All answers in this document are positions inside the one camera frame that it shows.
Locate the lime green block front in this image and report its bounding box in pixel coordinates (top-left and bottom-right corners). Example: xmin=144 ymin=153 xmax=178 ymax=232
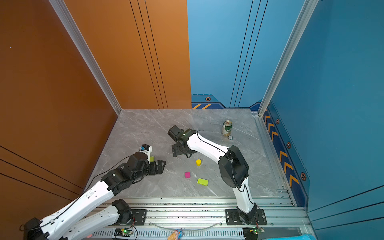
xmin=197 ymin=178 xmax=209 ymax=187

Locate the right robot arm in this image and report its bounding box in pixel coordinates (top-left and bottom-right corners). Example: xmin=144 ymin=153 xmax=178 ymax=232
xmin=168 ymin=126 xmax=259 ymax=225

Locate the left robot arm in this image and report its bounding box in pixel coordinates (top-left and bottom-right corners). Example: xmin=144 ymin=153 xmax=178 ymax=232
xmin=23 ymin=152 xmax=167 ymax=240

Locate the yellow cylinder block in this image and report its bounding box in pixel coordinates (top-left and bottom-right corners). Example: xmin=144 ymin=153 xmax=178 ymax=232
xmin=196 ymin=159 xmax=202 ymax=167

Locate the green beverage can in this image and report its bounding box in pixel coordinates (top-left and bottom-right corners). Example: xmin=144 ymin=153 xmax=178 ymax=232
xmin=222 ymin=120 xmax=233 ymax=137

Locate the left circuit board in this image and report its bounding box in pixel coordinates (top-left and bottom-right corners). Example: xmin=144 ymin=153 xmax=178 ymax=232
xmin=114 ymin=229 xmax=135 ymax=239

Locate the circuit board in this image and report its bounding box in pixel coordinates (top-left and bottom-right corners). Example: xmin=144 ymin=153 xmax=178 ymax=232
xmin=114 ymin=229 xmax=135 ymax=239
xmin=250 ymin=226 xmax=265 ymax=235

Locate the colourful snack wrapper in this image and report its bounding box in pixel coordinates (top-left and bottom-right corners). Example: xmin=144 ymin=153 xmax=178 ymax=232
xmin=167 ymin=230 xmax=184 ymax=240

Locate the right circuit board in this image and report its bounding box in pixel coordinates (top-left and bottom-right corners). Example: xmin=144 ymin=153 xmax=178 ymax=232
xmin=250 ymin=226 xmax=265 ymax=235

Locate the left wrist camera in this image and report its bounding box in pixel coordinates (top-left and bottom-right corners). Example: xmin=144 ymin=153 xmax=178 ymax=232
xmin=139 ymin=144 xmax=153 ymax=158

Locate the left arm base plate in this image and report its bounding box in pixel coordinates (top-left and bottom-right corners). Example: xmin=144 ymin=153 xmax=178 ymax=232
xmin=115 ymin=209 xmax=148 ymax=226

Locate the aluminium front rail frame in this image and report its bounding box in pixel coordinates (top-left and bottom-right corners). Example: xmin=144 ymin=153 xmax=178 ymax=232
xmin=124 ymin=193 xmax=311 ymax=240

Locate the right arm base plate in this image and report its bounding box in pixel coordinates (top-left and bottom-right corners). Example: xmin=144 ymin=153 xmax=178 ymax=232
xmin=225 ymin=209 xmax=268 ymax=226

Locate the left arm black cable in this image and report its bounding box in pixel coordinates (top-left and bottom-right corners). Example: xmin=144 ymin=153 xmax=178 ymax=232
xmin=19 ymin=154 xmax=133 ymax=232

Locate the left aluminium corner post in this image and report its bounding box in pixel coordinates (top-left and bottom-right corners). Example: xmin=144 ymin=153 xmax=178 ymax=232
xmin=49 ymin=0 xmax=122 ymax=116

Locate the aluminium corner post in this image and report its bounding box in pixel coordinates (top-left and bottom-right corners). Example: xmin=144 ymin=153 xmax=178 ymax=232
xmin=49 ymin=0 xmax=122 ymax=116
xmin=258 ymin=0 xmax=319 ymax=117

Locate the right aluminium corner post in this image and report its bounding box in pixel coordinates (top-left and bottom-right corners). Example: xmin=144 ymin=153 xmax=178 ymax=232
xmin=258 ymin=0 xmax=319 ymax=117

